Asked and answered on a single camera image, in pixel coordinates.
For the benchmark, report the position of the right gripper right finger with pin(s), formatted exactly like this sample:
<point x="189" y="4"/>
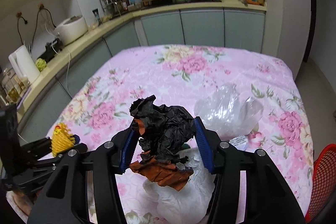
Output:
<point x="269" y="198"/>

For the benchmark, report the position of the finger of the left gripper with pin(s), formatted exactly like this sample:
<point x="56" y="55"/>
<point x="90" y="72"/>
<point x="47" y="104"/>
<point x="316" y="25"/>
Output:
<point x="76" y="138"/>

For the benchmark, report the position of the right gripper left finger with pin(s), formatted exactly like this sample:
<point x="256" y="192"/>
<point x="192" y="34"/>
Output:
<point x="64" y="198"/>

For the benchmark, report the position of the yellow foam fruit net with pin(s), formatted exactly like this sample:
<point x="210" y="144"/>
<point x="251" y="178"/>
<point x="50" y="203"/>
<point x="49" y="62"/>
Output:
<point x="62" y="139"/>

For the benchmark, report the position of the black and brown paper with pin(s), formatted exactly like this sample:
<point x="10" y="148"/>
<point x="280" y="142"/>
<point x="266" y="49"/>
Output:
<point x="163" y="131"/>

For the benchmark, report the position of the clear plastic bag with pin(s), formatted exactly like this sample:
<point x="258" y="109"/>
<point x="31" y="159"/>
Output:
<point x="228" y="116"/>

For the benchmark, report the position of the red mesh trash basket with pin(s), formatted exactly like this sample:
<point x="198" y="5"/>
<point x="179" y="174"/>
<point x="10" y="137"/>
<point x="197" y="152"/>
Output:
<point x="323" y="192"/>

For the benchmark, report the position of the grey kitchen counter cabinets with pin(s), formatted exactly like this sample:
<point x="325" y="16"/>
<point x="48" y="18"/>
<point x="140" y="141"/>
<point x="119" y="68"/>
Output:
<point x="191" y="24"/>

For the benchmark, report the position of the person's left hand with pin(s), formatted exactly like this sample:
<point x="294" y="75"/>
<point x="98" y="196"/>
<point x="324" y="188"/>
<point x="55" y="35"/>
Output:
<point x="20" y="203"/>

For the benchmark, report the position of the white crumpled tissue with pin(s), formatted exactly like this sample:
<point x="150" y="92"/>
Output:
<point x="188" y="205"/>

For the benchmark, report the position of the white electric kettle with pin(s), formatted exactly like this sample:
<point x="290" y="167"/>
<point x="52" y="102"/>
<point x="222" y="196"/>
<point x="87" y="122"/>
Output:
<point x="24" y="65"/>

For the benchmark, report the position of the white rice cooker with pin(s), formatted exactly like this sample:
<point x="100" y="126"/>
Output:
<point x="71" y="29"/>

